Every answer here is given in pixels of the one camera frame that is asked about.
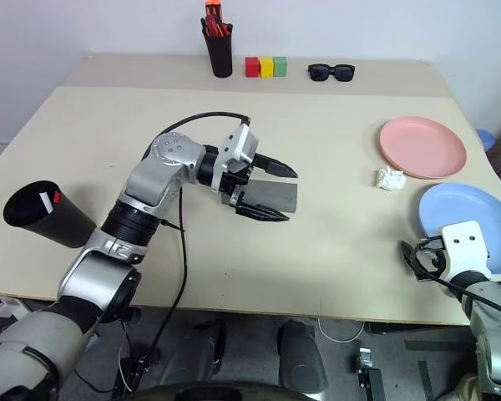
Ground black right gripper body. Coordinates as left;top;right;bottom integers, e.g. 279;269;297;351
421;246;448;282

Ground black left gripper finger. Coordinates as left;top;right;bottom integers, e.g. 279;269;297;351
233;201;293;223
254;152;300;180

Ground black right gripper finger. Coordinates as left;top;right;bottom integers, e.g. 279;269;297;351
400;240;428;282
415;235;444;251

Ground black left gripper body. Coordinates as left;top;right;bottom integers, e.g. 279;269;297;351
223;152;260;208

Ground grey glasses case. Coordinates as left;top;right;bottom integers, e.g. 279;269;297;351
244;178;298;215

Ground black pen holder cup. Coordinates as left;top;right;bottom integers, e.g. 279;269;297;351
204;32;235;79

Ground black plastic cup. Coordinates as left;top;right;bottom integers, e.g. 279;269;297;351
3;180;99;250

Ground blue plate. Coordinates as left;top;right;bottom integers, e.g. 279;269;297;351
418;182;501;276

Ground crumpled white paper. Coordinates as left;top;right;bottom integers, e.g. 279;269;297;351
374;165;407;192

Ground pink plate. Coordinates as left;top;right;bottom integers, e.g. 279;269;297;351
378;116;468;180

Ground black sunglasses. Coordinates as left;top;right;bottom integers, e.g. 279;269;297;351
307;63;357;83

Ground metal clamp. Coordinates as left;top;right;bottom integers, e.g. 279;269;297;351
353;346;375;371

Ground blue round stool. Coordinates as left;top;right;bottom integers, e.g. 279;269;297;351
474;128;496;152

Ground black bar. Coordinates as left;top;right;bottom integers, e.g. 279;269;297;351
356;367;386;401

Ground dark rounded shape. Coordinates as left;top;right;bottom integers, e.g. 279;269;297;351
277;319;330;394
166;319;227;388

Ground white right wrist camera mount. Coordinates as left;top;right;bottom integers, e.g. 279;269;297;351
441;221;493;280

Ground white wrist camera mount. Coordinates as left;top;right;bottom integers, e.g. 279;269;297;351
441;221;493;280
211;123;260;194

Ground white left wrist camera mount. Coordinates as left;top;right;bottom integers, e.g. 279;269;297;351
211;123;260;194

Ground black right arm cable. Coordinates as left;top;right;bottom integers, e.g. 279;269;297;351
415;266;501;321

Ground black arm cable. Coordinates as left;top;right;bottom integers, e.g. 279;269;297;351
148;111;252;360
415;266;501;321

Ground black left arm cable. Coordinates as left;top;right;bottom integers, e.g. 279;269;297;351
148;111;252;360

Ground white cable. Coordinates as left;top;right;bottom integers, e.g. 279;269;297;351
316;317;367;344

